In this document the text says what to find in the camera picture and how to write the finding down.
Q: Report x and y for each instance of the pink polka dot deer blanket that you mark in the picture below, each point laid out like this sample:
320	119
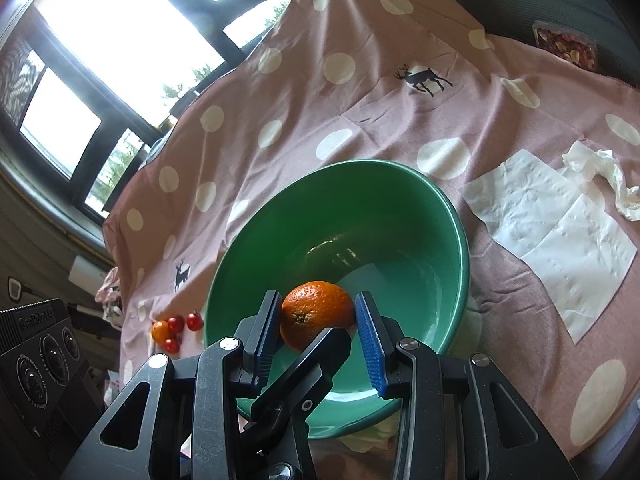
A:
350	110

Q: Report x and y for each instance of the large orange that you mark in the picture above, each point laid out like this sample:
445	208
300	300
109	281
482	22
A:
315	310

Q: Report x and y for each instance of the green plastic bowl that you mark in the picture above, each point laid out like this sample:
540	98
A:
400	240

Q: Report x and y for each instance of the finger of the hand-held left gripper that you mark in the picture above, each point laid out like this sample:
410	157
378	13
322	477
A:
315	365

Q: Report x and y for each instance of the flat white paper towel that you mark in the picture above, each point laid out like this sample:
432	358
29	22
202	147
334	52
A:
550	240

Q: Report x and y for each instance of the floral cloth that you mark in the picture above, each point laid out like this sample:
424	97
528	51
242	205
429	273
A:
109	292

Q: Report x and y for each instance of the clear bag of dried snacks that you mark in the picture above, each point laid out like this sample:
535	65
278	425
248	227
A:
565	45

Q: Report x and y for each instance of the red cherry tomato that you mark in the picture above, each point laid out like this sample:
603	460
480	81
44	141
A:
175	323
171	345
194	321

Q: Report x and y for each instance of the white cylindrical appliance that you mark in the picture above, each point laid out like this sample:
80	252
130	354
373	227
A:
87	272

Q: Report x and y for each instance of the black framed window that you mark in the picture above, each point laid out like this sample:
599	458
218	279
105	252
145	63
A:
215	25

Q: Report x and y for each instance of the small orange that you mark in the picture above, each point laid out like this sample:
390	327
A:
160	331

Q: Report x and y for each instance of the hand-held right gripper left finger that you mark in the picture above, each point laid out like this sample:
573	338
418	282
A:
265	345

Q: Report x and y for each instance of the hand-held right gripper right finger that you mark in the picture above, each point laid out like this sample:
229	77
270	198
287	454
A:
371	350

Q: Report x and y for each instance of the crumpled white tissue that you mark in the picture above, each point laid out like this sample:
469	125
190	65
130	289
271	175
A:
600	165
370	442

